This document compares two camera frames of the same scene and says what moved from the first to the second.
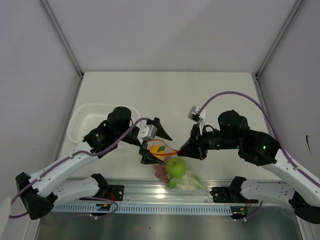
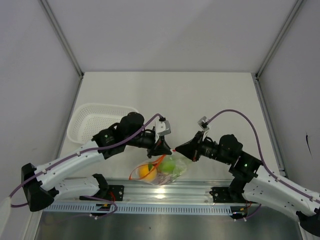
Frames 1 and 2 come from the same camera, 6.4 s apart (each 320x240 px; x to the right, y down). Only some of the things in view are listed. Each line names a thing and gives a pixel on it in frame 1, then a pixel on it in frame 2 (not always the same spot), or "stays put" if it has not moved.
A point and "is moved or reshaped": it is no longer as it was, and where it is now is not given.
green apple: (176, 167) is moved or reshaped
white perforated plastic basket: (85, 117) stays put
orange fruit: (156, 148) is moved or reshaped
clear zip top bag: (178, 173) → (160, 171)
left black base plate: (116, 192) stays put
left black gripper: (149, 158) → (161, 147)
